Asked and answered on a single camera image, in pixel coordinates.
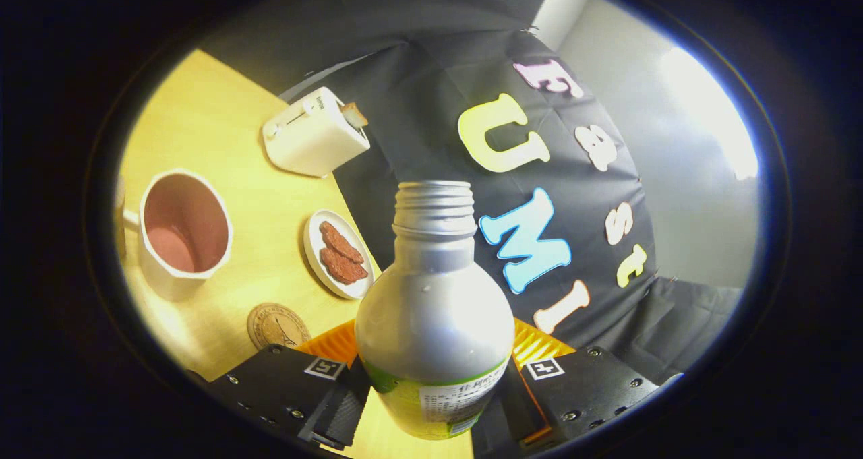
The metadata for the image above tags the white cup wooden handle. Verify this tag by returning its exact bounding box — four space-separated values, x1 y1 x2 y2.
115 168 234 303

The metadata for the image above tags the round cork coaster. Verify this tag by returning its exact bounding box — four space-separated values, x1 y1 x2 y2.
246 302 313 350

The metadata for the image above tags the white toaster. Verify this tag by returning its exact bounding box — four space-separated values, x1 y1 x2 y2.
262 86 371 179

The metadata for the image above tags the silver bottle green label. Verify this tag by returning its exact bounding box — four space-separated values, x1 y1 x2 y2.
355 180 516 441

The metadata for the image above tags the white oval plate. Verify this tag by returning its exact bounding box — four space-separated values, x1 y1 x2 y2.
303 208 376 301

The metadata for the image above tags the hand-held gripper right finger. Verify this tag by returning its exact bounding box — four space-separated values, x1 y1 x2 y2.
499 317 661 454

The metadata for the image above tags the wooden table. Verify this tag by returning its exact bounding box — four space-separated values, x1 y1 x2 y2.
118 48 476 459

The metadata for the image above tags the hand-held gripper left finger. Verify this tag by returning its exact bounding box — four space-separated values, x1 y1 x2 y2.
202 319 373 450

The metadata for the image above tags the brown meat slice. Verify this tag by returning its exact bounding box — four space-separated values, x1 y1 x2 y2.
320 246 369 286
319 221 365 265

